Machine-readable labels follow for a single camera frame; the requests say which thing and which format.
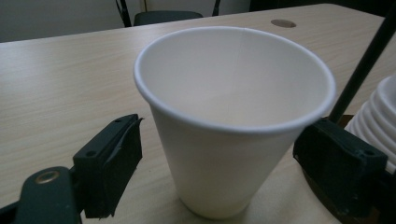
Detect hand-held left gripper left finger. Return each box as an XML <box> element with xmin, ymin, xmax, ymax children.
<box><xmin>72</xmin><ymin>113</ymin><xmax>145</xmax><ymax>219</ymax></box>

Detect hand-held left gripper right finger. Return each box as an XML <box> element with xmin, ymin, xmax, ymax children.
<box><xmin>292</xmin><ymin>118</ymin><xmax>389</xmax><ymax>218</ymax></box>

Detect stack of white paper cups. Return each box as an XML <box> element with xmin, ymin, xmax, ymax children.
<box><xmin>344</xmin><ymin>72</ymin><xmax>396</xmax><ymax>175</ymax></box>

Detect dark brown cup holder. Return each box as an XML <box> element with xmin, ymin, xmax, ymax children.
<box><xmin>301</xmin><ymin>4</ymin><xmax>396</xmax><ymax>224</ymax></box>

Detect single white paper cup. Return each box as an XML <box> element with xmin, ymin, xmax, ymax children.
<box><xmin>133</xmin><ymin>25</ymin><xmax>337</xmax><ymax>220</ymax></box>

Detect dark round table grommet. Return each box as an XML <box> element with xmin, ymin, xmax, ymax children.
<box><xmin>269</xmin><ymin>18</ymin><xmax>298</xmax><ymax>29</ymax></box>

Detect black folding chair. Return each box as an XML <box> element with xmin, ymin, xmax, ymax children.
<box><xmin>114</xmin><ymin>0</ymin><xmax>222</xmax><ymax>29</ymax></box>

